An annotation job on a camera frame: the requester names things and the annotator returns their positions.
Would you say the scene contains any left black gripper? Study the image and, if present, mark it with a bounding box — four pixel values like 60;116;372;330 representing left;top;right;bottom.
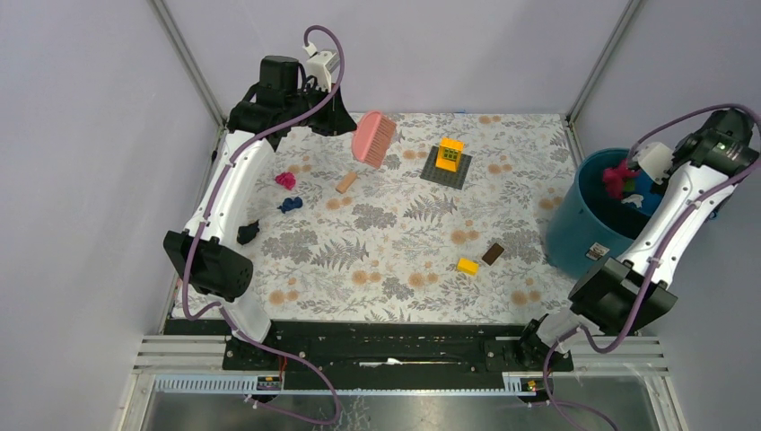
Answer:
284;79;356;136

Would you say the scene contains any pink hand broom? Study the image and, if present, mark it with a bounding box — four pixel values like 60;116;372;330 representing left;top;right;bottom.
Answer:
351;110;397;169

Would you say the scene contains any blue dustpan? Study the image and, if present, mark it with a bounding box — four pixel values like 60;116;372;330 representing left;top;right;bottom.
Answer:
623;175;663;216

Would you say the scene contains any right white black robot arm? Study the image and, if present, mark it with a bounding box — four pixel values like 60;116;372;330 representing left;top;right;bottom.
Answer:
514;103;760;370

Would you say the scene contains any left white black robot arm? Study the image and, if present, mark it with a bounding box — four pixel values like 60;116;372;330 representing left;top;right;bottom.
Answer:
162;50;356;369

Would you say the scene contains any wooden block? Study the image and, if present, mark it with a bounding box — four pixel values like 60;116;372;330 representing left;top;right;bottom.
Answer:
335;172;357;194

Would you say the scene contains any small magenta paper scrap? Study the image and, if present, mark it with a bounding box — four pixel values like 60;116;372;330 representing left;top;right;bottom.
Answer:
275;172;296;190

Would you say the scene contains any dark blue paper scrap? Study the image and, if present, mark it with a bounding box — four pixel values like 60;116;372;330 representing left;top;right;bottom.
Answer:
278;197;303;214

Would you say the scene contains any grey lego baseplate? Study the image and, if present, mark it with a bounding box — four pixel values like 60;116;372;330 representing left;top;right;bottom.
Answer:
420;145;473;189

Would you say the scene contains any yellow lego house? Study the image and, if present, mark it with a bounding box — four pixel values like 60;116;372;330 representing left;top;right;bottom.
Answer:
434;137;464;172

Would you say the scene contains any black paper scrap left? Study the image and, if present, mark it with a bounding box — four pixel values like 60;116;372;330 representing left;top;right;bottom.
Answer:
236;221;260;245

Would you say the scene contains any yellow block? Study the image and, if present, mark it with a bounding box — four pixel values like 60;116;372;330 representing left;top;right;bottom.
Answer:
456;258;479;276

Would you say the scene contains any brown block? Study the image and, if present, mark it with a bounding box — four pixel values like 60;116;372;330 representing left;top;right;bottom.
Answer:
481;242;504;266

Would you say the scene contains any teal plastic bucket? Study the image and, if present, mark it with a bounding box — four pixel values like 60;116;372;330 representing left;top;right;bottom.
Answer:
545;148;651;279

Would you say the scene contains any large magenta paper scrap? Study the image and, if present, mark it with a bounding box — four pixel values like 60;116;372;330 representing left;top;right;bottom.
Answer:
602;159;640;200

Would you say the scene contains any white paper scrap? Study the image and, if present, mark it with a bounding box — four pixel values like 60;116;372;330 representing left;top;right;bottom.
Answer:
621;194;644;208

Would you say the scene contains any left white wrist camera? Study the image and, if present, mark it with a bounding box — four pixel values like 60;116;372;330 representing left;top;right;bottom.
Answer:
304;42;340;92

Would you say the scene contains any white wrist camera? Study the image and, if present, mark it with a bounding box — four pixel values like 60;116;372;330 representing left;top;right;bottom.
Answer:
304;42;340;92
630;142;673;184

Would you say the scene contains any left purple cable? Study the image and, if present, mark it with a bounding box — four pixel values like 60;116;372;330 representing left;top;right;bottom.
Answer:
180;24;347;427

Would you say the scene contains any purple cable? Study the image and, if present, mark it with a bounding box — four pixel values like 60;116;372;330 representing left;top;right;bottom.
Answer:
542;103;761;431
180;24;347;427

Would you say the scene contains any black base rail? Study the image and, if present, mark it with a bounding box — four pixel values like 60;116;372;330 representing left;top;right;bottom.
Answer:
222;321;575;394

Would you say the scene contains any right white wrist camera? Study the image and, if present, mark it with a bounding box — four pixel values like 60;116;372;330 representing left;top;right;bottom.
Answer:
630;142;673;184

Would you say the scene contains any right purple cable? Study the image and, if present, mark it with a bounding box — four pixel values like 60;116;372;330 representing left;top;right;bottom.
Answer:
542;103;761;431

